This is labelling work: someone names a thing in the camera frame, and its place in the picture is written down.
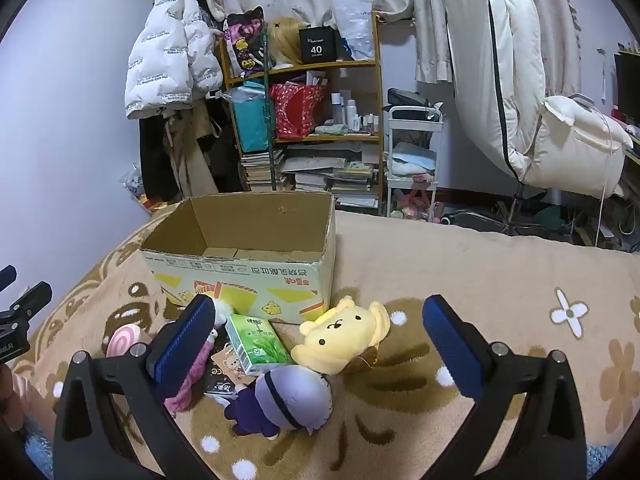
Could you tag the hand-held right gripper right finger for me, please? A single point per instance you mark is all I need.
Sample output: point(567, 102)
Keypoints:
point(452, 345)

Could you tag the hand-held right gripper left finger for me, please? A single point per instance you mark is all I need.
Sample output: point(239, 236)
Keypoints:
point(182, 345)

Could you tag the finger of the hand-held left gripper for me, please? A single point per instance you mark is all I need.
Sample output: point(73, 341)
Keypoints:
point(32, 302)
point(7, 276)

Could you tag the yellow plush dog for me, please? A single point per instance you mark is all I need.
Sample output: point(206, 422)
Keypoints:
point(340, 337)

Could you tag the white-haired plush doll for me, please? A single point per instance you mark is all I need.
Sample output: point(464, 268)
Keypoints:
point(295, 395)

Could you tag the cardboard box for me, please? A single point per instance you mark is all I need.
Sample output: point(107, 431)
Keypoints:
point(260, 220)

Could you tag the person's left hand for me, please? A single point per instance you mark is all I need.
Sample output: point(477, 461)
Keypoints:
point(30, 405)

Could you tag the pink fuzzy plush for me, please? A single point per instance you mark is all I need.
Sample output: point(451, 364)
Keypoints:
point(192, 380)

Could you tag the white fluffy plush charm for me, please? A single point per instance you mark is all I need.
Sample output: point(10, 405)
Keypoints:
point(221, 317)

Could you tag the bear print card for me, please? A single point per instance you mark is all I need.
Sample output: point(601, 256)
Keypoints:
point(231, 362)

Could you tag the black packet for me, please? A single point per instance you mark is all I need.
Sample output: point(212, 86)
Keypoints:
point(220, 385)

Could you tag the green tissue pack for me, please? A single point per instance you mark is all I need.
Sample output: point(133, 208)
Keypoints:
point(255, 342)

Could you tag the pink plush toys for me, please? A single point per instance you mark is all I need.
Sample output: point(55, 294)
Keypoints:
point(412, 205)

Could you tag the pile of colourful packets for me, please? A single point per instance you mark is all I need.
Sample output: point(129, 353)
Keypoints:
point(137, 187)

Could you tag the dark hanging clothes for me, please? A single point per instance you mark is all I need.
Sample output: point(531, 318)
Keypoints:
point(150, 160)

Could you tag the beige hanging coat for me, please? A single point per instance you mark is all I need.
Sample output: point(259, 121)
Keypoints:
point(190, 160)

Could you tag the folded cloths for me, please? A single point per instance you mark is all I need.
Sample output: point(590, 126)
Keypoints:
point(412, 160)

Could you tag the stack of books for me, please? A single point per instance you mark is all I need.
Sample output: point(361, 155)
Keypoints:
point(320, 180)

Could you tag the teal bag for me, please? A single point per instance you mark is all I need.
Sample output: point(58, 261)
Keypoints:
point(250, 120)

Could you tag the white trolley cart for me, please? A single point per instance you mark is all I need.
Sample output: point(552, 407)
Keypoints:
point(412, 112)

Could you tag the green pole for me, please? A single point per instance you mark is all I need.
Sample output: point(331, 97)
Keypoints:
point(270, 125)

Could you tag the black item on cart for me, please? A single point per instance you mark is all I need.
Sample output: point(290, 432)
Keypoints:
point(407, 97)

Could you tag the row of cosmetic bottles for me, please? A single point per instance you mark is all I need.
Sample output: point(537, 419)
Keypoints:
point(350, 110)

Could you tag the red gift bag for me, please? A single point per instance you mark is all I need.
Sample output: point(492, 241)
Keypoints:
point(295, 110)

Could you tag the cream coat on chair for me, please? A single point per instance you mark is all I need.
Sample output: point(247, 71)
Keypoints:
point(525, 85)

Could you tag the white puffer jacket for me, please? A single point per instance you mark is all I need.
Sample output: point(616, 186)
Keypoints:
point(170, 45)

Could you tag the wooden shelf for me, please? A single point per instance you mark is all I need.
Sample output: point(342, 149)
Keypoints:
point(300, 67)

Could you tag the black patterned bag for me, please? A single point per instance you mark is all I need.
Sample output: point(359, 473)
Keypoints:
point(245, 42)

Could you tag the blonde wig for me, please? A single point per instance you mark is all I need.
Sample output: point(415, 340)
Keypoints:
point(287, 40)

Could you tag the black box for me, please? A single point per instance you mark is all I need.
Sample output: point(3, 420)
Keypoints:
point(317, 45)

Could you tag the clear plastic bag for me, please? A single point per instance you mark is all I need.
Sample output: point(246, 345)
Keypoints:
point(352, 20)

